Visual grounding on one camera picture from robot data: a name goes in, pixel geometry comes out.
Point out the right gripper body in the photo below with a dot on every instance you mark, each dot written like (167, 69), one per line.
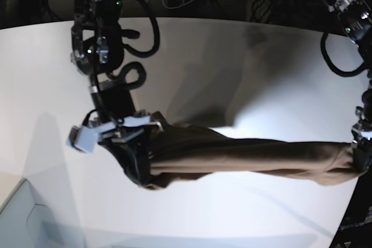
(125, 129)

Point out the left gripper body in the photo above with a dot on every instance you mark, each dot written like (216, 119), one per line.
(361, 134)

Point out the brown t-shirt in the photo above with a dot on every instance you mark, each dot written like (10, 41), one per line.
(192, 152)

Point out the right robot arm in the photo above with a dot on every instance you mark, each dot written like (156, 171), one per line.
(98, 53)

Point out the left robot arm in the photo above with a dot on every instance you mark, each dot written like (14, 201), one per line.
(354, 17)

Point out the white bin at corner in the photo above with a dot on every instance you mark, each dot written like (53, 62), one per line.
(22, 223)

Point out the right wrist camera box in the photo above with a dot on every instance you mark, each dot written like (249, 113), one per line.
(82, 139)

